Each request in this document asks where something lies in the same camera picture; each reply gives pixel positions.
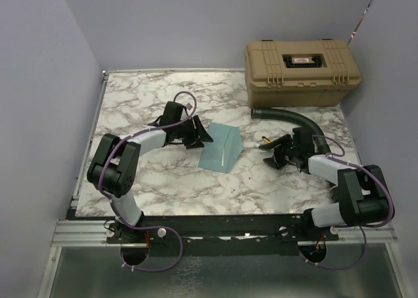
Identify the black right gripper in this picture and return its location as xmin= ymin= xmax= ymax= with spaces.
xmin=261 ymin=134 xmax=300 ymax=169

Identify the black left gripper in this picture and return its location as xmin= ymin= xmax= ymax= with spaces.
xmin=174 ymin=115 xmax=213 ymax=149

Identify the light blue paper envelope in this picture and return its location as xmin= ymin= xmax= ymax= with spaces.
xmin=198 ymin=122 xmax=244 ymax=173

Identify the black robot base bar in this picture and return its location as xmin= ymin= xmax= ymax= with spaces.
xmin=65 ymin=208 xmax=338 ymax=257

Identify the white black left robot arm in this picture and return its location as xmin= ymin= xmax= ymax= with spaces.
xmin=87 ymin=101 xmax=214 ymax=242

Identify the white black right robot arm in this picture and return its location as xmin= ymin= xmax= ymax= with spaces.
xmin=259 ymin=127 xmax=394 ymax=240

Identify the yellow utility knife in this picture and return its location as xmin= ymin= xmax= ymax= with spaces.
xmin=262 ymin=136 xmax=271 ymax=143

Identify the tan plastic tool case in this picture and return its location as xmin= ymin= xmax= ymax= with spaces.
xmin=244 ymin=39 xmax=362 ymax=108

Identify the black corrugated hose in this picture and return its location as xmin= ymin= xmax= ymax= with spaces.
xmin=249 ymin=107 xmax=334 ymax=155

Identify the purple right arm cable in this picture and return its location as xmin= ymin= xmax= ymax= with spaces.
xmin=300 ymin=134 xmax=393 ymax=269

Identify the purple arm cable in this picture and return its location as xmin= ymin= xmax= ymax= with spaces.
xmin=97 ymin=91 xmax=199 ymax=273
xmin=300 ymin=134 xmax=393 ymax=269

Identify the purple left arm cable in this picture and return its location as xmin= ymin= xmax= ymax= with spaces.
xmin=97 ymin=91 xmax=199 ymax=273

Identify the aluminium rail frame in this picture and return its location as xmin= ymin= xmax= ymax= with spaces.
xmin=39 ymin=70 xmax=408 ymax=297

